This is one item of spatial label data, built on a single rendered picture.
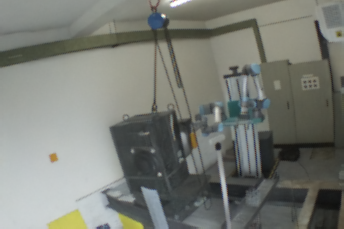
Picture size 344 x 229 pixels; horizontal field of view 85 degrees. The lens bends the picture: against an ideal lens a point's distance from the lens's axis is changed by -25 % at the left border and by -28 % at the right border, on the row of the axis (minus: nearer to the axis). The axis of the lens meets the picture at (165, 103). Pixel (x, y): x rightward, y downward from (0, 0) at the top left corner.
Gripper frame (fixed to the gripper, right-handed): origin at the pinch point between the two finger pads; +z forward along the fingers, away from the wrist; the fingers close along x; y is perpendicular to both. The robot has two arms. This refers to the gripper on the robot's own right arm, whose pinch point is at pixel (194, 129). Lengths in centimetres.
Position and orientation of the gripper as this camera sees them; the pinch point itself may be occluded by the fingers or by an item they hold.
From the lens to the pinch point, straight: 208.4
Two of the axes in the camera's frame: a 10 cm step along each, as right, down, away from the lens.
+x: -8.7, 1.8, 4.5
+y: 2.7, 9.5, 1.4
